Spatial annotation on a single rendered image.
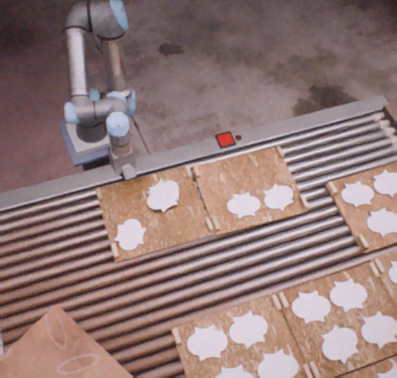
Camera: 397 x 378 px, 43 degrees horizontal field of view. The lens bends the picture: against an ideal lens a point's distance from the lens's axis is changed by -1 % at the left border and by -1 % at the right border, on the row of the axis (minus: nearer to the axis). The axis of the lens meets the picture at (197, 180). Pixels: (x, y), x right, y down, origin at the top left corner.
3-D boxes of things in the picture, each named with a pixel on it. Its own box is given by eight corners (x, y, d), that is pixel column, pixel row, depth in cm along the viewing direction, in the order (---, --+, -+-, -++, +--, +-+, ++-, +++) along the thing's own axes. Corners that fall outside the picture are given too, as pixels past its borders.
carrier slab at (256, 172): (190, 167, 226) (191, 165, 225) (276, 148, 234) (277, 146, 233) (215, 236, 208) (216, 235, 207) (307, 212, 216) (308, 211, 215)
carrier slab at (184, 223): (96, 190, 217) (95, 189, 216) (187, 167, 226) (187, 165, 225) (115, 264, 200) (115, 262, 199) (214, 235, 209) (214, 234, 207)
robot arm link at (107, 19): (103, 107, 234) (86, -5, 194) (136, 104, 236) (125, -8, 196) (104, 124, 226) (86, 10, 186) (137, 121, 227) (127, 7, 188)
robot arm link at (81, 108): (55, -4, 189) (63, 117, 176) (85, -5, 191) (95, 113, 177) (60, 15, 200) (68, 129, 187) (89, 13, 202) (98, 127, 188)
